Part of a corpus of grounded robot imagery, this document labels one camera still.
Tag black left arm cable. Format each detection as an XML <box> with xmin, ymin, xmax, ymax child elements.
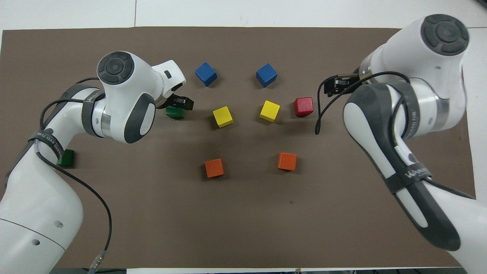
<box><xmin>36</xmin><ymin>77</ymin><xmax>113</xmax><ymax>274</ymax></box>

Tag yellow wooden cube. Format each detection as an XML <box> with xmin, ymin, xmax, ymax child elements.
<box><xmin>259</xmin><ymin>100</ymin><xmax>280</xmax><ymax>123</ymax></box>
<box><xmin>212</xmin><ymin>106</ymin><xmax>234</xmax><ymax>128</ymax></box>

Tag brown table mat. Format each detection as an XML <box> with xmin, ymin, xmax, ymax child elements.
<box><xmin>0</xmin><ymin>26</ymin><xmax>484</xmax><ymax>269</ymax></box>

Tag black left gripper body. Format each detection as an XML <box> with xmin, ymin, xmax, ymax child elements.
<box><xmin>157</xmin><ymin>95</ymin><xmax>187</xmax><ymax>109</ymax></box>

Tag orange wooden cube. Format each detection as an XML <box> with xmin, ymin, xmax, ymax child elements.
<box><xmin>277</xmin><ymin>153</ymin><xmax>297</xmax><ymax>171</ymax></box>
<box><xmin>205</xmin><ymin>159</ymin><xmax>224</xmax><ymax>178</ymax></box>

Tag red wooden cube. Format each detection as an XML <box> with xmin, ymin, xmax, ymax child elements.
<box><xmin>294</xmin><ymin>97</ymin><xmax>314</xmax><ymax>117</ymax></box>

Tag blue wooden cube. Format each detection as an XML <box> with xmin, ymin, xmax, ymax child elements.
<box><xmin>256</xmin><ymin>63</ymin><xmax>278</xmax><ymax>88</ymax></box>
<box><xmin>195</xmin><ymin>62</ymin><xmax>218</xmax><ymax>87</ymax></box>

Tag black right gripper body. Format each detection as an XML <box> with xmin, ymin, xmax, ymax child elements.
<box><xmin>337</xmin><ymin>73</ymin><xmax>361</xmax><ymax>94</ymax></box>

